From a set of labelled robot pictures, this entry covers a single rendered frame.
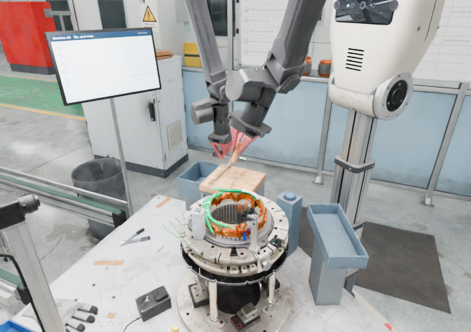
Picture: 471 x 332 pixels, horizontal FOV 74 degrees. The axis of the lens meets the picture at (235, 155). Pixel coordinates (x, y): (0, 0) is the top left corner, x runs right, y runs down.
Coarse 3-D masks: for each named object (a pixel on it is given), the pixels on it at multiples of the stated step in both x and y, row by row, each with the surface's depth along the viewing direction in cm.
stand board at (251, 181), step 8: (232, 168) 128; (240, 168) 128; (224, 176) 123; (232, 176) 123; (248, 176) 123; (256, 176) 123; (264, 176) 123; (200, 184) 117; (216, 184) 117; (224, 184) 117; (240, 184) 117; (248, 184) 117; (256, 184) 117; (208, 192) 116
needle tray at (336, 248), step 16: (320, 208) 106; (336, 208) 106; (320, 224) 102; (336, 224) 102; (320, 240) 91; (336, 240) 95; (352, 240) 94; (320, 256) 96; (336, 256) 84; (352, 256) 84; (368, 256) 84; (320, 272) 96; (336, 272) 96; (320, 288) 99; (336, 288) 99; (320, 304) 102; (336, 304) 103
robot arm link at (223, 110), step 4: (212, 104) 102; (216, 104) 102; (220, 104) 102; (224, 104) 103; (212, 108) 101; (216, 108) 102; (220, 108) 102; (224, 108) 102; (228, 108) 104; (216, 112) 103; (220, 112) 102; (224, 112) 103; (228, 112) 105; (216, 116) 103; (220, 116) 103; (224, 116) 103; (220, 120) 105
